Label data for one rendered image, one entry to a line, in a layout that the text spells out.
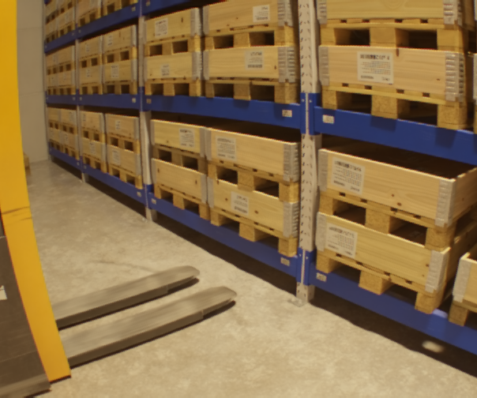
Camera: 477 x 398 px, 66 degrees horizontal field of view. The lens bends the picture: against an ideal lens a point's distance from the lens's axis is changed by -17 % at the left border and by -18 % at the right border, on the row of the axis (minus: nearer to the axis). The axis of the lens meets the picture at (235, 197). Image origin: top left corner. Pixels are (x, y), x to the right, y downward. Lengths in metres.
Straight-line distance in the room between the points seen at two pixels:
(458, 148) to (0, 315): 2.08
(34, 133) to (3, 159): 6.05
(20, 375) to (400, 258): 1.90
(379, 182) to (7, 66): 1.73
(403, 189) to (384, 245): 0.32
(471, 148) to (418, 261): 0.60
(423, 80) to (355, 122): 0.47
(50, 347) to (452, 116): 2.08
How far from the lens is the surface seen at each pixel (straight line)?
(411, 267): 2.10
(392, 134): 2.03
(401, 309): 2.26
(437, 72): 1.89
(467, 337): 2.15
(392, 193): 2.05
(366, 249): 2.22
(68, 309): 2.61
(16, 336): 1.93
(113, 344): 2.26
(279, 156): 2.49
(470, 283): 2.00
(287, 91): 2.42
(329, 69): 2.22
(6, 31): 1.71
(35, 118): 7.74
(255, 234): 2.83
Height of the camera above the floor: 1.40
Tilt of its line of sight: 17 degrees down
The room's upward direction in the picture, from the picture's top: 1 degrees counter-clockwise
